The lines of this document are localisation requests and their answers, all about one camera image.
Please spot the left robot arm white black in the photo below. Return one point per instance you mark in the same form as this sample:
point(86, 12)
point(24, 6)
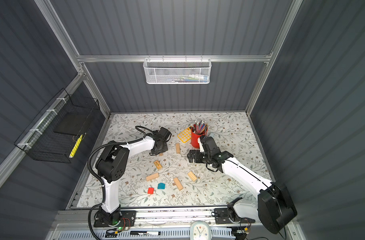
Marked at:
point(108, 162)

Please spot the markers in white basket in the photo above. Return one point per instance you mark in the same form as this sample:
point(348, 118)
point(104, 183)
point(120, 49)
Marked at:
point(197, 78)

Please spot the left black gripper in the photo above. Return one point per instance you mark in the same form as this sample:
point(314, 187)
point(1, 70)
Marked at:
point(165, 149)

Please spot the black marker pen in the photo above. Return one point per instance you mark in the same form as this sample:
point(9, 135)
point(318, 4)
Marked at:
point(145, 233)

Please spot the black foam pad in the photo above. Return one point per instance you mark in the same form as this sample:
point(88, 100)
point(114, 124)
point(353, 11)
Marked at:
point(74, 124)

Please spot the white wire mesh basket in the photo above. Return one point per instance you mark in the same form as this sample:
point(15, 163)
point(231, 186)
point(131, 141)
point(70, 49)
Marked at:
point(160, 73)

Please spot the printed dragon wood block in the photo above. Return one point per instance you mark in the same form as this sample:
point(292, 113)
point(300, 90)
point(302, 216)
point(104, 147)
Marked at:
point(158, 165)

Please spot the white alarm clock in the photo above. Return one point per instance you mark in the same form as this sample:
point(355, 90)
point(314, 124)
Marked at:
point(200, 230)

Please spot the aluminium rail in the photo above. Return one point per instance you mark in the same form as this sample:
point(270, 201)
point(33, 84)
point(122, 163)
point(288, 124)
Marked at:
point(145, 216)

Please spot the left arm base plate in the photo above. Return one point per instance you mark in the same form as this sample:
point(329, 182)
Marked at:
point(118, 219)

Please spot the yellow calculator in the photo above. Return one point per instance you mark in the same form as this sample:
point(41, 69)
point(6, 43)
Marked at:
point(185, 135)

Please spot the black wire mesh basket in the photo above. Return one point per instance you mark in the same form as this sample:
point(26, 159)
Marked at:
point(57, 135)

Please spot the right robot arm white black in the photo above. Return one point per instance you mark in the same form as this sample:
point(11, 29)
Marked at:
point(273, 206)

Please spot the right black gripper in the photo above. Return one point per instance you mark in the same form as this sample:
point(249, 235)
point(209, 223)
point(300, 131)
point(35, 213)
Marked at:
point(197, 152)

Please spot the grooved light wood block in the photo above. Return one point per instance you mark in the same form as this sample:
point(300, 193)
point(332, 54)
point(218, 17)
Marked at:
point(192, 176)

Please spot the yellow marker pen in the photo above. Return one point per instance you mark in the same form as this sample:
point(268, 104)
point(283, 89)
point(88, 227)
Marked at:
point(76, 146)

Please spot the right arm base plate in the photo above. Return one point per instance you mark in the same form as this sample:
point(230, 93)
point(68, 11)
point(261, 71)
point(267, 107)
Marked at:
point(227, 216)

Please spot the teal block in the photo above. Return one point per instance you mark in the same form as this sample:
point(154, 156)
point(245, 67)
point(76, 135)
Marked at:
point(161, 186)

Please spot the red cube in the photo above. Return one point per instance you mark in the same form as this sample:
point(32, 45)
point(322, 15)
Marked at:
point(151, 191)

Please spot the bundle of pens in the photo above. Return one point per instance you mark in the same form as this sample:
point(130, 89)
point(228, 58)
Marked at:
point(199, 127)

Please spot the red pencil cup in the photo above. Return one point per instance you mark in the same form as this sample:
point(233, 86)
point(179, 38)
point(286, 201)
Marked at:
point(195, 137)

